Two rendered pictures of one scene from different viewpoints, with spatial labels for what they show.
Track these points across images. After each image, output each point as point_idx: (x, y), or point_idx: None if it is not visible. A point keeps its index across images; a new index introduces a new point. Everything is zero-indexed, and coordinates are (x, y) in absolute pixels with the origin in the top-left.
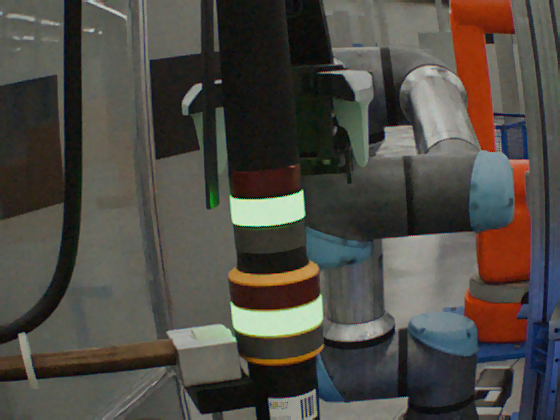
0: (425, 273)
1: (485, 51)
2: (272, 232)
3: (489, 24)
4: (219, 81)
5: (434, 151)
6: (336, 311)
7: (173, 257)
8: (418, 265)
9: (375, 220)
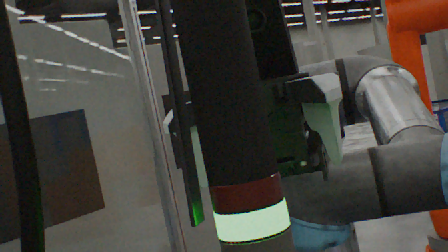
0: (385, 233)
1: (421, 51)
2: (259, 246)
3: (424, 25)
4: None
5: (397, 140)
6: None
7: (197, 238)
8: (379, 227)
9: (350, 207)
